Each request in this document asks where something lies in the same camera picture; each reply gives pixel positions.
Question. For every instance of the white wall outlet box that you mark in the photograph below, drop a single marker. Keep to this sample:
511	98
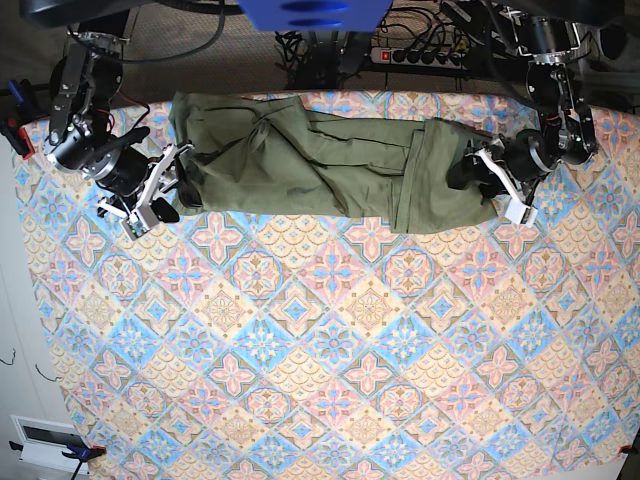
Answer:
43	443

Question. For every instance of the orange clamp bottom right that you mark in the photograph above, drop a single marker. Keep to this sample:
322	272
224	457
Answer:
629	450

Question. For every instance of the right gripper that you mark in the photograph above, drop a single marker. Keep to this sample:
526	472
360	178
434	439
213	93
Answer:
123	170

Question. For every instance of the black round stool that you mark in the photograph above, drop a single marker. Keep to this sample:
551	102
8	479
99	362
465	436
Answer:
61	81

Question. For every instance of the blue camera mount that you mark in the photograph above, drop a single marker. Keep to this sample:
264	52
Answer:
315	15

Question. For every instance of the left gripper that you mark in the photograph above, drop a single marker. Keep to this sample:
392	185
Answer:
526	158

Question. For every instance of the green t-shirt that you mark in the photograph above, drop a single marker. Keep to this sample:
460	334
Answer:
277	157

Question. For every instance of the blue clamp bottom left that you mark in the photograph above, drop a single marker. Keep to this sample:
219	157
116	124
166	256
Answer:
82	454

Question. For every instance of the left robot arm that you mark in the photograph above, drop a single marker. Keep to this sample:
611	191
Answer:
531	57

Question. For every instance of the white power strip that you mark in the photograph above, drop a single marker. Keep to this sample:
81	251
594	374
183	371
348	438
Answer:
420	57

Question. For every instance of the patterned tablecloth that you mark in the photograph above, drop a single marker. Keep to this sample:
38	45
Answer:
230	346

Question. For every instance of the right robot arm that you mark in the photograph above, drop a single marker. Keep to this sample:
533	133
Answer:
81	138

